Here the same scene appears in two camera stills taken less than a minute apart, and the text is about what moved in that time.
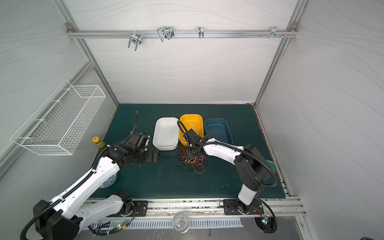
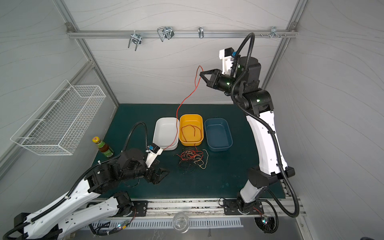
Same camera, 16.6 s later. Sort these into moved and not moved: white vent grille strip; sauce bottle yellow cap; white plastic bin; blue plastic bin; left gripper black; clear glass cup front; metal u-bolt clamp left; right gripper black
Moved: left gripper black; right gripper black
Not moved: white vent grille strip; clear glass cup front; sauce bottle yellow cap; metal u-bolt clamp left; white plastic bin; blue plastic bin
